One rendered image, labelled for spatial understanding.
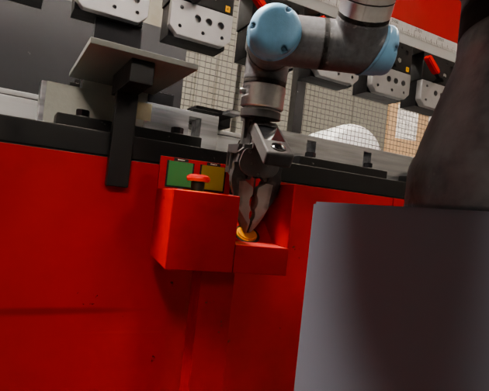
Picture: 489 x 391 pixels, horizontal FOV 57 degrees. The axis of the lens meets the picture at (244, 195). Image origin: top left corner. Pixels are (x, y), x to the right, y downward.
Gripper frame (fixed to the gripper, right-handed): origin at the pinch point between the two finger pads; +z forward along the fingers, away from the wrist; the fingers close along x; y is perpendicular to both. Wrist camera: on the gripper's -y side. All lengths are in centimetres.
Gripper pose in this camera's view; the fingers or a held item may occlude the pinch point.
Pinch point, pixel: (249, 226)
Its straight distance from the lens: 77.8
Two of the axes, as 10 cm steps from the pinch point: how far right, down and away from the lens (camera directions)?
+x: -9.3, -1.1, -3.4
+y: -3.3, -1.0, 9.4
